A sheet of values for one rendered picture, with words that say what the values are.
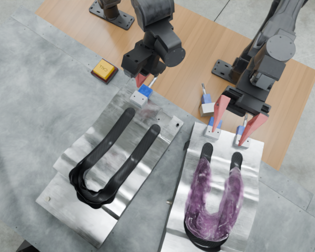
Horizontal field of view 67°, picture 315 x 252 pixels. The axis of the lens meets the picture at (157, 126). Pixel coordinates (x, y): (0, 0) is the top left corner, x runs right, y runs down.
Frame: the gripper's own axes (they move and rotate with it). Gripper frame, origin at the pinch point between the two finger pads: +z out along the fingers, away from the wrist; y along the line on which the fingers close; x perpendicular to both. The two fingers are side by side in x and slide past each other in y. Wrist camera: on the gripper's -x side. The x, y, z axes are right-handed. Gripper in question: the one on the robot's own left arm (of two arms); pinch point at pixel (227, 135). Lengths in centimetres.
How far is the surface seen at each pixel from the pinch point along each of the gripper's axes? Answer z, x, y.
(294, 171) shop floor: -38, 121, 74
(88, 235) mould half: 41, 32, -20
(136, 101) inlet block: -4.7, 27.7, -27.8
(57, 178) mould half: 31, 32, -39
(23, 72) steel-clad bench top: 4, 39, -77
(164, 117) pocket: -5.5, 33.1, -17.0
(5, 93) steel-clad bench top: 15, 39, -77
